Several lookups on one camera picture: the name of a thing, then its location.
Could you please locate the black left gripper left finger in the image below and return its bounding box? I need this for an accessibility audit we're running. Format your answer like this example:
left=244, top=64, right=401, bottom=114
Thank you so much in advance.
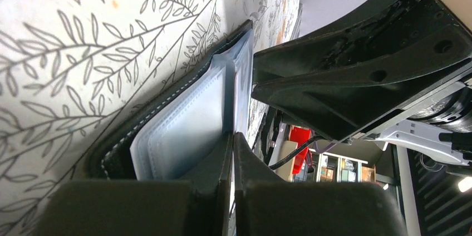
left=35, top=132, right=233, bottom=235

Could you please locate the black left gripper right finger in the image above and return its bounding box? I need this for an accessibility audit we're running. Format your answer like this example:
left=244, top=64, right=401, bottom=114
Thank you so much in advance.
left=233, top=133, right=407, bottom=235

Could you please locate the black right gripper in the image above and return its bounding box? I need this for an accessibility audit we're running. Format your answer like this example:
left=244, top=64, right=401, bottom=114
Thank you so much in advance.
left=252, top=0, right=471, bottom=142

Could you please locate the black leather card holder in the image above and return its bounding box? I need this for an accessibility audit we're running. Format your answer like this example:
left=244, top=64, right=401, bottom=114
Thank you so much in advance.
left=85, top=20, right=254, bottom=180

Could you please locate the floral patterned table mat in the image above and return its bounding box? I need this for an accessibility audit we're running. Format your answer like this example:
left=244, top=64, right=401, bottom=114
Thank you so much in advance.
left=1, top=0, right=299, bottom=235

